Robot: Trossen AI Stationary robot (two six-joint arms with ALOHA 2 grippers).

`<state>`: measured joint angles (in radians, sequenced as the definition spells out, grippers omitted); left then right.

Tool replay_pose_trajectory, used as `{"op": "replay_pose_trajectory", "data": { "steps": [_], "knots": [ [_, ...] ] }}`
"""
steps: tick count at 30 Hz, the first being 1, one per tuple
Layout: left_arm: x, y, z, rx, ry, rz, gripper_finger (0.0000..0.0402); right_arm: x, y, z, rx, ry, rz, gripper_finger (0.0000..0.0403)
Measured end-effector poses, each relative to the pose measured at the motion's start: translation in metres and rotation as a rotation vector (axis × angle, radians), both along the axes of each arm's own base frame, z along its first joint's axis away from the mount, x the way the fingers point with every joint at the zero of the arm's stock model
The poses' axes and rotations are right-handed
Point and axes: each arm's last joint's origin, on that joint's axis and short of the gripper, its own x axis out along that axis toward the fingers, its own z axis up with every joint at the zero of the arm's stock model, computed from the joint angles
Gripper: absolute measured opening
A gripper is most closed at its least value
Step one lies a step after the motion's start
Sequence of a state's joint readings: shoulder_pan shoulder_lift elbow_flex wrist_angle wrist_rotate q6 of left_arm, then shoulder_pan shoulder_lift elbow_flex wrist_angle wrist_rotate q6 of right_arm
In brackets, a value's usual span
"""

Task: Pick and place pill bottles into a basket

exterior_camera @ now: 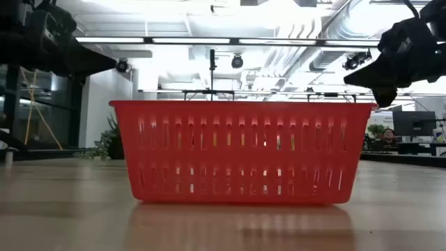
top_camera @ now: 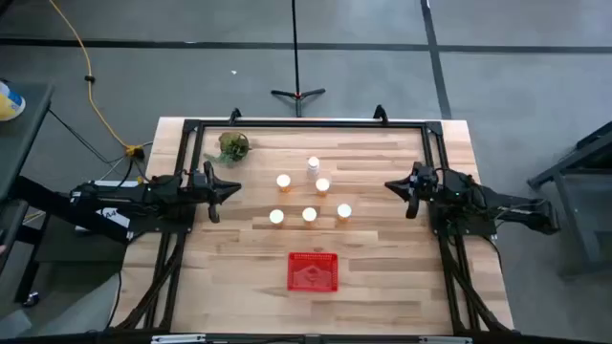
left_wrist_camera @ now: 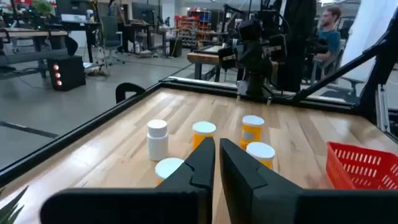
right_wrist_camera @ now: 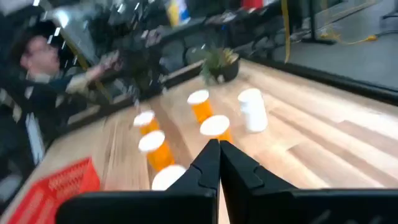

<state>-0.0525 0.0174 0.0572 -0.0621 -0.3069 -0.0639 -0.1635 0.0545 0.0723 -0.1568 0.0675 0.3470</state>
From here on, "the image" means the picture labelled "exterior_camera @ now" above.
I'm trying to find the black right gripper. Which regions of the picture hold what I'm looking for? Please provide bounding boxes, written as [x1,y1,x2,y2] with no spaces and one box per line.
[343,0,446,109]

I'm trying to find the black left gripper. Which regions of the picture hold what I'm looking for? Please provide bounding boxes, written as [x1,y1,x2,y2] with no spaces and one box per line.
[0,0,118,77]

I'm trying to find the red plastic slotted basket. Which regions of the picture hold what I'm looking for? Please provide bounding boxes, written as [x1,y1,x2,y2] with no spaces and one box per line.
[109,100,379,206]

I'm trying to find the black ceiling spotlight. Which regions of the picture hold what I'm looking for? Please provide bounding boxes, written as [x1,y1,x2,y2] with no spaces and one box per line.
[116,58,132,74]
[342,50,373,71]
[231,54,245,70]

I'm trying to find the small green office plant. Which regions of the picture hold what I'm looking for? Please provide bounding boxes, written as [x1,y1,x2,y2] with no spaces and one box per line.
[367,123,387,140]

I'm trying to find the black computer monitor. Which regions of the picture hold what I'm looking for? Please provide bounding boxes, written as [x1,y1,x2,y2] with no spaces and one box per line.
[392,110,437,137]

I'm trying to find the person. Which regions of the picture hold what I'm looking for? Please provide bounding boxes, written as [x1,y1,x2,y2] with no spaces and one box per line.
[380,128,399,149]

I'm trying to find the dark office desk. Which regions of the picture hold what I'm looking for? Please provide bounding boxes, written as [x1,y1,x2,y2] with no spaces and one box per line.
[362,140,446,157]

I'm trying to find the yellow slanted rods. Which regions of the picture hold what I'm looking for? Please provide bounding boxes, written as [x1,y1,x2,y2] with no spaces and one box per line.
[20,66,64,151]

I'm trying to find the potted green succulent plant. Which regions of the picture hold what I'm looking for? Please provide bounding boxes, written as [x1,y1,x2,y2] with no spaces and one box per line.
[75,113,125,162]

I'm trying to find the long LED light bar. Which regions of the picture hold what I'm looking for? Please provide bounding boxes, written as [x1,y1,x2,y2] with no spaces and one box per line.
[75,36,381,48]

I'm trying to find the black tripod stand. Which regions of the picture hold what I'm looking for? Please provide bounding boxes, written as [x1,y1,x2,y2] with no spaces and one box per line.
[208,48,217,102]

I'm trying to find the thin black cable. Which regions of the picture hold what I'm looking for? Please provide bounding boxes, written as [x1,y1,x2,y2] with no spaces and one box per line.
[403,0,421,20]

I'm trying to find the thin suspended light rail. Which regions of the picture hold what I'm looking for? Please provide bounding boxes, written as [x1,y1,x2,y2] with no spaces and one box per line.
[138,88,446,104]

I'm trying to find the small grey post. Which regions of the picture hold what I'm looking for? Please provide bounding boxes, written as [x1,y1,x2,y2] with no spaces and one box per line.
[3,146,18,169]

